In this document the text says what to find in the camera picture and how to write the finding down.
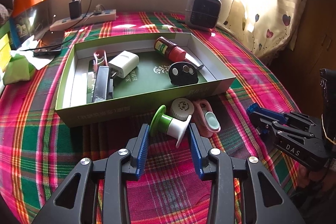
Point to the green white spool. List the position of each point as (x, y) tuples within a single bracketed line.
[(168, 125)]

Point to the plaid pink green blanket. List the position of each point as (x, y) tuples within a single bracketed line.
[(38, 150)]

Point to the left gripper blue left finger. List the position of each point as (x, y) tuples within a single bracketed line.
[(140, 150)]

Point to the black smartphone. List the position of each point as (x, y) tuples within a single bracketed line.
[(50, 44)]

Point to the red cap brown bottle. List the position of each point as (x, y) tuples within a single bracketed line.
[(169, 50)]

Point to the black remote stick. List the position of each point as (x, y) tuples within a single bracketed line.
[(103, 88)]

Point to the black round key fob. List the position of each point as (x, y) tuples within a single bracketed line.
[(182, 74)]

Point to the pink clip with teal pad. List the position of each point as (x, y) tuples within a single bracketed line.
[(206, 121)]

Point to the white usb charger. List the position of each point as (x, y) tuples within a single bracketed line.
[(124, 63)]

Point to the white round cap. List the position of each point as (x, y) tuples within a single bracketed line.
[(181, 109)]

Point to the white power strip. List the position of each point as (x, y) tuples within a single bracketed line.
[(90, 18)]

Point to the black plugged charger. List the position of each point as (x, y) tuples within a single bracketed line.
[(75, 9)]

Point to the yellow green boxes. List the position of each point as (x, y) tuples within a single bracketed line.
[(9, 41)]

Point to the grey small heater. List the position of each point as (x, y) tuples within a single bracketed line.
[(202, 14)]

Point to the green cardboard box tray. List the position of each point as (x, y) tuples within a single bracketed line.
[(145, 88)]

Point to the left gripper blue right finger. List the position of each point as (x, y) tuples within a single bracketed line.
[(199, 148)]

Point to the pink red small clip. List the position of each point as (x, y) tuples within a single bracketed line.
[(100, 59)]

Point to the green tissue pack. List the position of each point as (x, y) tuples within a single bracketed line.
[(18, 69)]

